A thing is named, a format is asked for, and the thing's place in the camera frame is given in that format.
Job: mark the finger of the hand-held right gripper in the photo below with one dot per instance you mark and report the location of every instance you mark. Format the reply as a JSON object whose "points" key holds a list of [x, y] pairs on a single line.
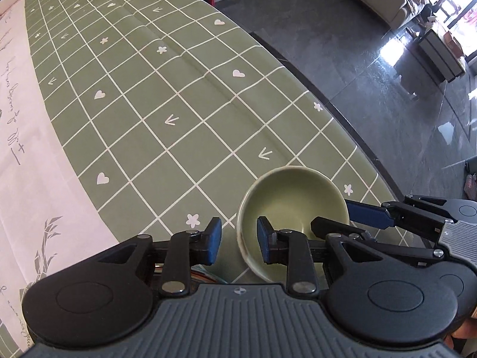
{"points": [[367, 214], [331, 226]]}

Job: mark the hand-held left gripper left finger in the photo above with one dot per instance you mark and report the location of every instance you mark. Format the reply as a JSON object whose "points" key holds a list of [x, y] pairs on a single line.
{"points": [[214, 240]]}

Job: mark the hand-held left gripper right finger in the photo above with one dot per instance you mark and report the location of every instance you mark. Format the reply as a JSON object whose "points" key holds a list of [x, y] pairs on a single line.
{"points": [[264, 240]]}

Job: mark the green ceramic bowl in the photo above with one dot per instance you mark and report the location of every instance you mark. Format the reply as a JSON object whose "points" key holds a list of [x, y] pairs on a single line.
{"points": [[290, 197]]}

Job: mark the person's right forearm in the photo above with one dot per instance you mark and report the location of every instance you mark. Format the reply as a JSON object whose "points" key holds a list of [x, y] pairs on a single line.
{"points": [[465, 335]]}

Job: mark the green checked tablecloth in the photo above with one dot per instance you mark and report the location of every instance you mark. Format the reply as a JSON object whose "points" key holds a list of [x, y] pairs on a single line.
{"points": [[149, 100]]}

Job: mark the low coffee table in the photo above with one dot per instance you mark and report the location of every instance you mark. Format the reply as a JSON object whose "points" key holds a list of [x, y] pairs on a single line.
{"points": [[436, 50]]}

